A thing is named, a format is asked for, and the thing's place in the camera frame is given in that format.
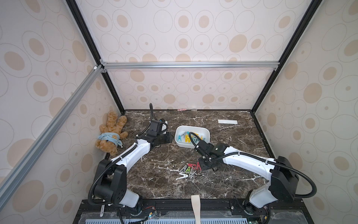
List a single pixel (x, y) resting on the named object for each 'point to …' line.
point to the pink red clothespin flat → (192, 165)
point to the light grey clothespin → (183, 169)
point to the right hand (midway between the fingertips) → (207, 164)
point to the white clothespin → (184, 176)
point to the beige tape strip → (195, 200)
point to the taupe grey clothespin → (192, 173)
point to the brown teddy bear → (111, 135)
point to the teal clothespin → (179, 137)
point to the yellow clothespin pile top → (201, 137)
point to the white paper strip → (227, 121)
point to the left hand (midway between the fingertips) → (176, 135)
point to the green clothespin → (188, 170)
